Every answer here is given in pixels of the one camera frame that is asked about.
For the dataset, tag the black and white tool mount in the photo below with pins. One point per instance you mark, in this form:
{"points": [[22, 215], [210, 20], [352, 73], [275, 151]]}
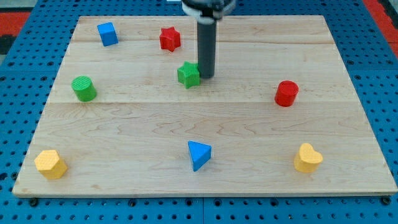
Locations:
{"points": [[208, 11]]}

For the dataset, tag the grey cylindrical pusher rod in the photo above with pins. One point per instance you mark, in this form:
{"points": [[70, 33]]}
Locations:
{"points": [[206, 42]]}

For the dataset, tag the wooden board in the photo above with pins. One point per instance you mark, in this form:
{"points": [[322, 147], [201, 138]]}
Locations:
{"points": [[132, 139]]}

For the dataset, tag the red star block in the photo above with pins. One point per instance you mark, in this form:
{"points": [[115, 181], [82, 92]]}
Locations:
{"points": [[169, 39]]}

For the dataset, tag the green star block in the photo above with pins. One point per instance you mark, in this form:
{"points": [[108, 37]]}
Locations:
{"points": [[188, 74]]}

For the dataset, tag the blue cube block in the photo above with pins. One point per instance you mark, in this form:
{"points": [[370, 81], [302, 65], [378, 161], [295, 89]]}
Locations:
{"points": [[108, 34]]}

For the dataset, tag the red cylinder block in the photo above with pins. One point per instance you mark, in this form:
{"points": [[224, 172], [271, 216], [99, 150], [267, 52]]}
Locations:
{"points": [[286, 93]]}

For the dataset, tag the blue triangle block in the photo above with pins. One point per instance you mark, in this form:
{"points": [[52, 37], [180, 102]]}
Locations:
{"points": [[200, 154]]}

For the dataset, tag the green cylinder block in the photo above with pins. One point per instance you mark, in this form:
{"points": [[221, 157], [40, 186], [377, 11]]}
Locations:
{"points": [[84, 88]]}

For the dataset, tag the yellow heart block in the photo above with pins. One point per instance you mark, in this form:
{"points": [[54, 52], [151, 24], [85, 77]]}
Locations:
{"points": [[307, 160]]}

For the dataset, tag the yellow hexagon block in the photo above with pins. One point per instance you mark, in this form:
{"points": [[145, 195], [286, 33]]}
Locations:
{"points": [[50, 164]]}

